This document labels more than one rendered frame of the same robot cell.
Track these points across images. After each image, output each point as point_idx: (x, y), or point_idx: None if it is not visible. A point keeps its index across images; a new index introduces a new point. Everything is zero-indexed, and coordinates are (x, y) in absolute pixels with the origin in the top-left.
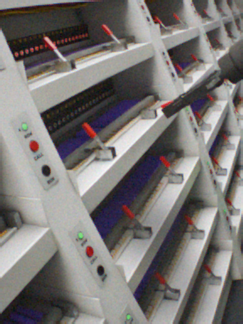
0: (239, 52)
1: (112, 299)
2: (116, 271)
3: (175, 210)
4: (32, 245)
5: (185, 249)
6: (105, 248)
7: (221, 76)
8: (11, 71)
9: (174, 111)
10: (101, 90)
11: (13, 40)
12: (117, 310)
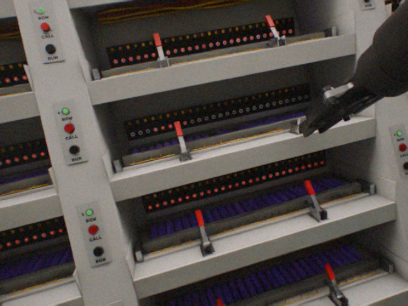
0: (385, 28)
1: (102, 285)
2: (122, 262)
3: (278, 246)
4: (31, 200)
5: (304, 302)
6: (118, 235)
7: (354, 81)
8: (70, 64)
9: (309, 130)
10: (285, 95)
11: (173, 37)
12: (103, 299)
